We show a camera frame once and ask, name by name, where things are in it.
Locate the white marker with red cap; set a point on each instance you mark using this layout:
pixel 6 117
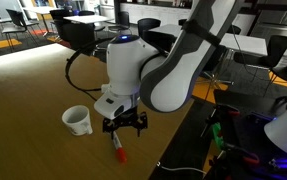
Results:
pixel 120 155

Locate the green plastic part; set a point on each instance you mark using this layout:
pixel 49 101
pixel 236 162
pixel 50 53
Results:
pixel 217 133

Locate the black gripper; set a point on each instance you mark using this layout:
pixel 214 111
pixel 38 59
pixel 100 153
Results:
pixel 128 115

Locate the grey metal cabinet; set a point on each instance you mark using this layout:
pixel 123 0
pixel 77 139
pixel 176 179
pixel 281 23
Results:
pixel 283 20

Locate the black robot stand platform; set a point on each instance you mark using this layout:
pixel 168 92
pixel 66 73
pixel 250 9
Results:
pixel 239 100

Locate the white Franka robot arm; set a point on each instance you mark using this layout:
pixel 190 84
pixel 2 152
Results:
pixel 169 76

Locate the white ceramic mug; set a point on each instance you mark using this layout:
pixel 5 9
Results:
pixel 76 125

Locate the white kitchen counter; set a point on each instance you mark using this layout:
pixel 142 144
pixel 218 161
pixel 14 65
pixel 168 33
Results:
pixel 156 11

